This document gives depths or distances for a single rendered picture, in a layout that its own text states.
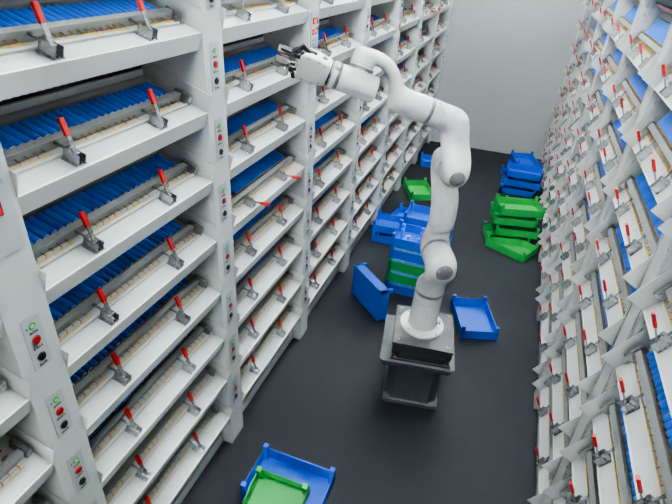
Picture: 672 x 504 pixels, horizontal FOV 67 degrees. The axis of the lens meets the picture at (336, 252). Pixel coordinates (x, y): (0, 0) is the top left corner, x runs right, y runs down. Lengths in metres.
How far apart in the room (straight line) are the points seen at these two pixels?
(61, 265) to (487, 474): 1.76
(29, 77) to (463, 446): 2.00
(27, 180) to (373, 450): 1.67
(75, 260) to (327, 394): 1.51
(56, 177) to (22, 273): 0.19
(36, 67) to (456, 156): 1.24
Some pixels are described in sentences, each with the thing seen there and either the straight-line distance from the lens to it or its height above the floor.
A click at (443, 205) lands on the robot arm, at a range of 1.89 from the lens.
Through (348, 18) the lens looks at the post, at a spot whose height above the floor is 1.47.
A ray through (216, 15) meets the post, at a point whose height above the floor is 1.60.
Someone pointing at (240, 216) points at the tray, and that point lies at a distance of 1.75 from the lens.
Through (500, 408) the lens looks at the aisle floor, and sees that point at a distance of 2.55.
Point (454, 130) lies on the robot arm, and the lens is 1.78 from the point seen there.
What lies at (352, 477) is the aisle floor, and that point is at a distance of 2.17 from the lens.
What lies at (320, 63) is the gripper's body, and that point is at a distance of 1.65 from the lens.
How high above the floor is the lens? 1.77
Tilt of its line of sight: 31 degrees down
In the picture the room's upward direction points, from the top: 4 degrees clockwise
